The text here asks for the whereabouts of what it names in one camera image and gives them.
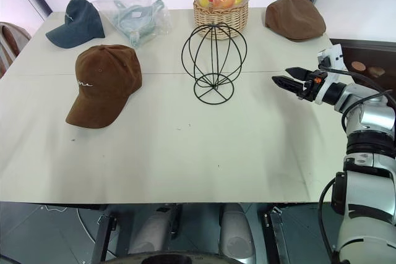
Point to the light blue garment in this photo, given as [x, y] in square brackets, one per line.
[136, 19]

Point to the small brown wooden object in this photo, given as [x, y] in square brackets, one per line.
[376, 71]

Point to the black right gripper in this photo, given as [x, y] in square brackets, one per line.
[315, 86]

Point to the wooden chair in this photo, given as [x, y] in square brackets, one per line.
[10, 41]

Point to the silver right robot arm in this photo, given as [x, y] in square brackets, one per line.
[371, 115]

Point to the brown flat cap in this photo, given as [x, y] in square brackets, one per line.
[294, 16]

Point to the dark brown side table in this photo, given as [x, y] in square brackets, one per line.
[365, 50]

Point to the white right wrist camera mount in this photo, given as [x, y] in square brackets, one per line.
[334, 55]

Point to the grey rounded robot leg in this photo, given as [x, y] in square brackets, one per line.
[235, 230]
[151, 227]

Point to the black metal table leg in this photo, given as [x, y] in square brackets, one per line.
[103, 236]
[278, 233]

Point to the dark blue baseball cap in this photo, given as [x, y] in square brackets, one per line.
[80, 19]

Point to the wicker basket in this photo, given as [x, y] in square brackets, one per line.
[229, 16]

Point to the copper round disc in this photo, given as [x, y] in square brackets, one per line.
[359, 65]

